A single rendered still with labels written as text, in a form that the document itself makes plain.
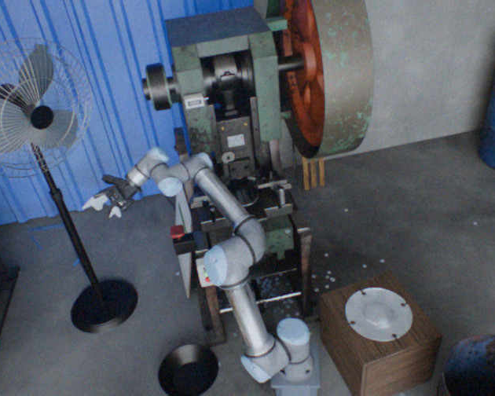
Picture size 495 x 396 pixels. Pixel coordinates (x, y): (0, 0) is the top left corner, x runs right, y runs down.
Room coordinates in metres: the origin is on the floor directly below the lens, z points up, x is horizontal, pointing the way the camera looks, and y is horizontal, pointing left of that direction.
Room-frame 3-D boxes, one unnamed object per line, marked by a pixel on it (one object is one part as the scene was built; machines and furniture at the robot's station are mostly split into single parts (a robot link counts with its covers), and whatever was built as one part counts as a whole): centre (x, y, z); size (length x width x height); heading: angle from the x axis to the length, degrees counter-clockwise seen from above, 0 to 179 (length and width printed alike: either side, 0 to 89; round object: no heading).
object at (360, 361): (1.32, -0.52, 0.18); 0.40 x 0.38 x 0.35; 15
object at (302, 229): (2.03, -0.21, 0.45); 0.92 x 0.12 x 0.90; 8
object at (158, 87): (1.84, 0.28, 1.31); 0.22 x 0.12 x 0.22; 8
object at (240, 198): (1.69, 0.01, 0.72); 0.25 x 0.14 x 0.14; 8
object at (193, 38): (2.00, 0.05, 0.83); 0.79 x 0.43 x 1.34; 8
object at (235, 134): (1.82, 0.03, 1.04); 0.17 x 0.15 x 0.30; 8
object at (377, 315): (1.32, -0.52, 0.35); 0.29 x 0.29 x 0.01
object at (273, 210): (1.86, 0.04, 0.68); 0.45 x 0.30 x 0.06; 98
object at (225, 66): (1.86, 0.04, 1.27); 0.21 x 0.12 x 0.34; 8
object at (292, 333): (1.06, -0.10, 0.62); 0.13 x 0.12 x 0.14; 123
